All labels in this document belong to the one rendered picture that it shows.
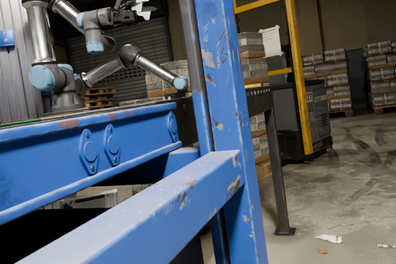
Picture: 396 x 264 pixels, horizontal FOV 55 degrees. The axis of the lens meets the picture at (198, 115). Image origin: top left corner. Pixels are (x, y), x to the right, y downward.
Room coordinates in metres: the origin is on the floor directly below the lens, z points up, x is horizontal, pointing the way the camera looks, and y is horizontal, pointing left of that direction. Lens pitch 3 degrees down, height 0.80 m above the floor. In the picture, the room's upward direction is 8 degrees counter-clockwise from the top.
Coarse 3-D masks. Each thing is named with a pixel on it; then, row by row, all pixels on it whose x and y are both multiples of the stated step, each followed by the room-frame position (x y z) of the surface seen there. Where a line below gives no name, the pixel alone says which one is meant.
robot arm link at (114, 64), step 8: (104, 64) 2.52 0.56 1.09; (112, 64) 2.51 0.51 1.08; (120, 64) 2.51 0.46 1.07; (128, 64) 2.52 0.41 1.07; (88, 72) 2.53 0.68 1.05; (96, 72) 2.51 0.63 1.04; (104, 72) 2.52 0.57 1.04; (112, 72) 2.54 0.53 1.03; (88, 80) 2.52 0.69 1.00; (96, 80) 2.54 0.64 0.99; (88, 88) 2.55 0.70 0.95
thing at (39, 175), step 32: (0, 128) 0.44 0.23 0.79; (32, 128) 0.42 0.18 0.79; (64, 128) 0.46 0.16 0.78; (96, 128) 0.53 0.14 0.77; (128, 128) 0.61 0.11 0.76; (160, 128) 0.71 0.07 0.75; (0, 160) 0.38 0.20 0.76; (32, 160) 0.42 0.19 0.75; (64, 160) 0.46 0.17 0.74; (96, 160) 0.51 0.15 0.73; (128, 160) 0.59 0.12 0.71; (0, 192) 0.38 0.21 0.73; (32, 192) 0.41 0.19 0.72; (64, 192) 0.45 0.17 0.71; (0, 224) 0.36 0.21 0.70
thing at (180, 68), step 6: (180, 60) 2.67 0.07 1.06; (186, 60) 2.72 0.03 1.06; (168, 66) 2.74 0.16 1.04; (174, 66) 2.69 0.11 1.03; (180, 66) 2.67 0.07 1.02; (186, 66) 2.71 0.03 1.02; (174, 72) 2.70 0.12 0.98; (180, 72) 2.66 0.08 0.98; (186, 72) 2.71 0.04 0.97; (168, 84) 2.74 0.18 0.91
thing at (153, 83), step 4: (148, 72) 2.88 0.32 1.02; (148, 76) 2.89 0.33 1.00; (152, 76) 2.85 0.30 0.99; (148, 80) 2.89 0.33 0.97; (152, 80) 2.86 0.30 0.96; (156, 80) 2.83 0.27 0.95; (148, 84) 2.88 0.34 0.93; (152, 84) 2.86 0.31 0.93; (156, 84) 2.83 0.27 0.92; (148, 88) 2.89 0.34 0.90; (152, 88) 2.86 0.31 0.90; (156, 88) 2.83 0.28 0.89; (160, 88) 2.81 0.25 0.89; (160, 96) 2.84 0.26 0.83
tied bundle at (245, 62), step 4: (244, 60) 3.24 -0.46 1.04; (248, 60) 3.29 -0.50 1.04; (244, 64) 3.24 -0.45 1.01; (248, 64) 3.29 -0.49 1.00; (244, 68) 3.24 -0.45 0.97; (248, 68) 3.29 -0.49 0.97; (244, 72) 3.22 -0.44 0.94; (248, 72) 3.27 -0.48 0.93; (244, 76) 3.22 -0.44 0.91; (248, 76) 3.26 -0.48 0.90; (248, 84) 3.29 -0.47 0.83
